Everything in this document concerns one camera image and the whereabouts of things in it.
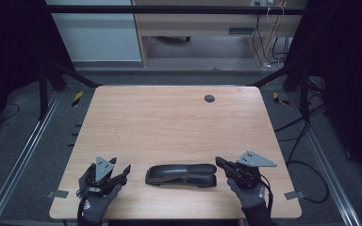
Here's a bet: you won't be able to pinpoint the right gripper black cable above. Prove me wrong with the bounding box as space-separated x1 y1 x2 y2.
258 173 275 218

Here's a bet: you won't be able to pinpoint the black frame strut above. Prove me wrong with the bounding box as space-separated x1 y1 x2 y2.
38 60 102 121
248 62 311 121

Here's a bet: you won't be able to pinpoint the dark curtain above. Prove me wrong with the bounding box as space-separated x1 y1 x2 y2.
284 0 362 189
0 0 76 145

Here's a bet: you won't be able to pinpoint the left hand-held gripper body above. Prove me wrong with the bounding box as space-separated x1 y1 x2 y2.
78 155 122 197

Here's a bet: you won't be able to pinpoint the white hanging cable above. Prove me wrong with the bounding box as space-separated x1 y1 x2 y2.
265 0 286 27

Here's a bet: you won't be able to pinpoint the person's right hand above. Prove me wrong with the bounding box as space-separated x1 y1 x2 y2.
226 178 267 209

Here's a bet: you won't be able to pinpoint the person's left hand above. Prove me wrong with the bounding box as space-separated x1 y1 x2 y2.
82 184 123 223

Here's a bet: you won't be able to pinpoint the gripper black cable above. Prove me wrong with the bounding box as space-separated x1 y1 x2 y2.
75 163 97 221
258 173 275 218

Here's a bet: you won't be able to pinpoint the aluminium floor rail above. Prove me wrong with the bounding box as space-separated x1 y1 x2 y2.
287 92 362 226
0 90 62 226

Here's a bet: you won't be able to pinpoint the black horizontal frame bar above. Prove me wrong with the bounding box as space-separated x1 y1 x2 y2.
45 4 309 16

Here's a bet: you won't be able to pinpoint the black floor cable bundle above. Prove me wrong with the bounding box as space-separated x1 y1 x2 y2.
274 103 326 164

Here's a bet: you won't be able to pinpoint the grey tape piece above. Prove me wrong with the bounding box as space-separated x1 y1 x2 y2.
45 189 70 200
284 190 305 201

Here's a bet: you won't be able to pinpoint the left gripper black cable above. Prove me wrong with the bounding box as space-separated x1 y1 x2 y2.
75 163 97 221

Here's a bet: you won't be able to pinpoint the yellow-handled tool right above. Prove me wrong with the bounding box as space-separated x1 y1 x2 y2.
272 91 290 106

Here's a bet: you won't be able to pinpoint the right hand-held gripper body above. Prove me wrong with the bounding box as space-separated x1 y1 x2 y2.
233 150 277 190

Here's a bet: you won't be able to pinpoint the thin black floor cable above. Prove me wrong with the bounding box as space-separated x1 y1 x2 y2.
0 103 21 122

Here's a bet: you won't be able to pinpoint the black hanging desk cables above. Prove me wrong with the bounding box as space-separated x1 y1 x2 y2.
253 13 291 69

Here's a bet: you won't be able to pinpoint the white cabinet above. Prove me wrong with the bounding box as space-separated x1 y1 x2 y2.
44 0 143 63

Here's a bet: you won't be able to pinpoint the black looped floor cable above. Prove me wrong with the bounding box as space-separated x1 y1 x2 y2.
287 159 330 204

